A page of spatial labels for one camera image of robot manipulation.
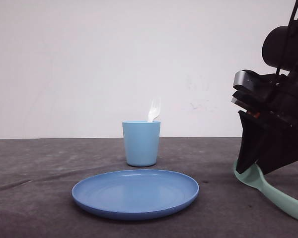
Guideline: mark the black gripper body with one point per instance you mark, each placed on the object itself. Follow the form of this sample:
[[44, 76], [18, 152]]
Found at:
[[288, 113]]

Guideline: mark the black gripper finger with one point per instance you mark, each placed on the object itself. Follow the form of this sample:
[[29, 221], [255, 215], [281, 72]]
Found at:
[[254, 137], [279, 145]]

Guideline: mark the mint green plastic spoon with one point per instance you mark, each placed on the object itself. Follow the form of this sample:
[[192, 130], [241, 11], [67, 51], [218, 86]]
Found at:
[[254, 178]]

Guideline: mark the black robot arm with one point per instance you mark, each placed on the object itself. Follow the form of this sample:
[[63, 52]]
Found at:
[[280, 49]]

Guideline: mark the white plastic fork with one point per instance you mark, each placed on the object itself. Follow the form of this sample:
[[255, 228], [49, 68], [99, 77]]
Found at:
[[155, 109]]

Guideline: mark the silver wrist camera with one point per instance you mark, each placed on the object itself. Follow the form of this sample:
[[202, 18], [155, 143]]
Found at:
[[260, 91]]

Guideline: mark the blue plastic plate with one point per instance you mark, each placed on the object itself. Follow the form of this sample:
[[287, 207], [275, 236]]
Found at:
[[135, 194]]

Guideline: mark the light blue plastic cup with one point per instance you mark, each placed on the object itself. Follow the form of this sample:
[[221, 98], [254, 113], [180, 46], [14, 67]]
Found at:
[[141, 140]]

